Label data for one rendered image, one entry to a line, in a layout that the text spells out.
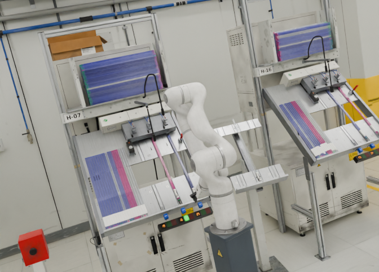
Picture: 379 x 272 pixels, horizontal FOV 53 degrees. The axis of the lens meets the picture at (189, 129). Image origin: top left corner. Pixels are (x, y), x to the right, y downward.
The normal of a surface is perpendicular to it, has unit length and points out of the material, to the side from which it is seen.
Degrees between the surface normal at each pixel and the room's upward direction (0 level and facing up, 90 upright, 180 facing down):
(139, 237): 90
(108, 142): 45
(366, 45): 90
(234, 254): 90
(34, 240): 90
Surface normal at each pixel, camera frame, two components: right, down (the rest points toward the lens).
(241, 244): 0.52, 0.06
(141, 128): 0.10, -0.60
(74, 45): 0.34, -0.06
